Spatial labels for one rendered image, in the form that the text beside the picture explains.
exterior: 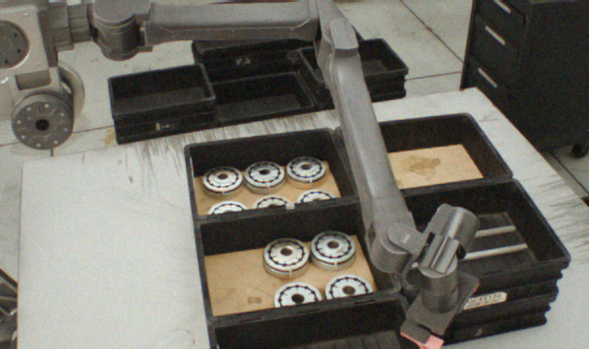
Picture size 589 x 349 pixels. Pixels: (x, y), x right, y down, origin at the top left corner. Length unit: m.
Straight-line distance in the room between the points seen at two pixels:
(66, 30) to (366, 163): 0.55
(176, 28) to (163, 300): 0.75
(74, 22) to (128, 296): 0.77
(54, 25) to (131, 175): 0.96
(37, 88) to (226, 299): 0.62
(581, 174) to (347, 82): 2.43
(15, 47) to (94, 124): 2.45
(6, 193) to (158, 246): 1.60
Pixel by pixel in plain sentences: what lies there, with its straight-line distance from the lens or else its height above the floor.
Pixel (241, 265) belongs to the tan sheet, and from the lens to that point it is 1.57.
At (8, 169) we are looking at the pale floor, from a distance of 3.48.
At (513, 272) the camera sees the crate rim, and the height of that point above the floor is 0.93.
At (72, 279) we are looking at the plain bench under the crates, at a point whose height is 0.70.
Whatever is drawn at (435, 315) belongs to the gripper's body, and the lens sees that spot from 1.06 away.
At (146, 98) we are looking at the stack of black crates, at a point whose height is 0.49.
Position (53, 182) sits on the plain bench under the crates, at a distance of 2.12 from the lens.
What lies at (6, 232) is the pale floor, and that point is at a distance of 3.11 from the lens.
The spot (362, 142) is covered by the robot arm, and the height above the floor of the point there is 1.34.
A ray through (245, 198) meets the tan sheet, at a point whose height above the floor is 0.83.
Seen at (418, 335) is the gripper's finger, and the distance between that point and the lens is 1.07.
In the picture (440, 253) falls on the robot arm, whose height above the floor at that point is 1.28.
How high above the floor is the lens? 1.96
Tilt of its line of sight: 38 degrees down
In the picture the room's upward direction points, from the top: straight up
